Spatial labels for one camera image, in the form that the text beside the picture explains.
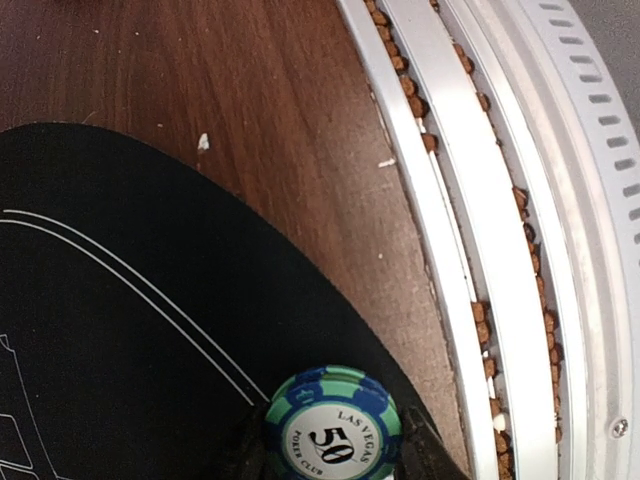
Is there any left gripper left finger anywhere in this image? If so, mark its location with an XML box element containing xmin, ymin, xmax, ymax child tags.
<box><xmin>224</xmin><ymin>404</ymin><xmax>273</xmax><ymax>479</ymax></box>

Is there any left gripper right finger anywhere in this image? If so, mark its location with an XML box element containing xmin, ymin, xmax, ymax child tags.
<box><xmin>397</xmin><ymin>406</ymin><xmax>469</xmax><ymax>480</ymax></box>

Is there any green chip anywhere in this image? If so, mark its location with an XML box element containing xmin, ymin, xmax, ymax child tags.
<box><xmin>264</xmin><ymin>365</ymin><xmax>403</xmax><ymax>480</ymax></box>

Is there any round black poker mat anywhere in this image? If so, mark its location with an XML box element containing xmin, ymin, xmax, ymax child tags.
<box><xmin>1</xmin><ymin>123</ymin><xmax>440</xmax><ymax>479</ymax></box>

